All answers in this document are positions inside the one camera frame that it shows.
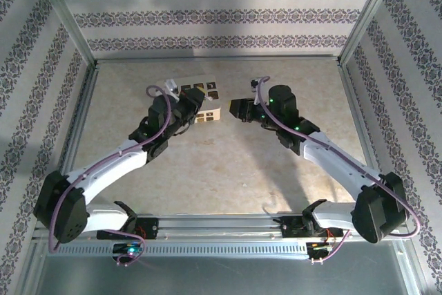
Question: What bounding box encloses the white box with picture tiles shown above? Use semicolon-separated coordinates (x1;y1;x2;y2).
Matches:
157;75;222;125

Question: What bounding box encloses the grey metal sheet panel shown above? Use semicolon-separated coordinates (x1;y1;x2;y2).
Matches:
34;256;410;295

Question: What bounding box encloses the aluminium table edge rail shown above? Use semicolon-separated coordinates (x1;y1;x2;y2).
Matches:
44;61;101;216
92;53;343;65
339;61;404;213

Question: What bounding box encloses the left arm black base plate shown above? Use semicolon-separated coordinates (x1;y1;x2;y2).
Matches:
96;215;160;241

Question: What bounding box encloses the aluminium frame post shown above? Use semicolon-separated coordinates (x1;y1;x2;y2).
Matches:
336;0;405;68
26;0;100;68

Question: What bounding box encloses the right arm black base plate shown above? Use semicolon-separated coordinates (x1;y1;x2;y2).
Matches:
280;215;343;241

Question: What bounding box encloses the slotted grey cable duct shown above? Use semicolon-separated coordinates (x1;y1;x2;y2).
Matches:
44;242;346;258

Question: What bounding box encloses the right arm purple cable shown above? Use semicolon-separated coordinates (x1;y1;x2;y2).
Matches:
253;75;422;265

